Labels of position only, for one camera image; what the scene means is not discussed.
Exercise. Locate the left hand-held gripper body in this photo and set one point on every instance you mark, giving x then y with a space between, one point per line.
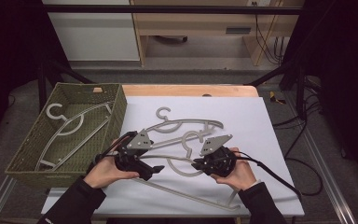
140 141

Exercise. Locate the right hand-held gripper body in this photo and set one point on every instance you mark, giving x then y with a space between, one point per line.
214 144

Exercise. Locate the grey plastic clothes hanger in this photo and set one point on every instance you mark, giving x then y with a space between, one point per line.
48 111
183 194
216 123

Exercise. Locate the green woven basket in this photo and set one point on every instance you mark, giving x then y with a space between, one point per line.
99 93

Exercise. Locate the person's right hand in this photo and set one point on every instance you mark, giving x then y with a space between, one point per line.
242 175

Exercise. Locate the person's left hand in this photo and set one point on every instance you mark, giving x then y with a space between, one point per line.
105 171

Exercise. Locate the white table cover sheet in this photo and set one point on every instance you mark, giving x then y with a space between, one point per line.
254 118

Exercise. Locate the yellow and black tape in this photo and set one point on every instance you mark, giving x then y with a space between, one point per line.
273 98

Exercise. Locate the black metal stand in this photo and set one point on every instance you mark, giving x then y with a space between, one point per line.
42 87
300 93

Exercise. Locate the black curved object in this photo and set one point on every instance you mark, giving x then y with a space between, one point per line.
171 39

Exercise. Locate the white cabinet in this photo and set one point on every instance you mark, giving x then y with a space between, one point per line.
96 37

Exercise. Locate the light wooden desk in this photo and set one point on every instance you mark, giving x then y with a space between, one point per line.
199 23

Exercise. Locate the black curtain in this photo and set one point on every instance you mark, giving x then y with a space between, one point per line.
348 62
6 46

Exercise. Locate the black horizontal frame bar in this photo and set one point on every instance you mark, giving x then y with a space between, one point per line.
167 9

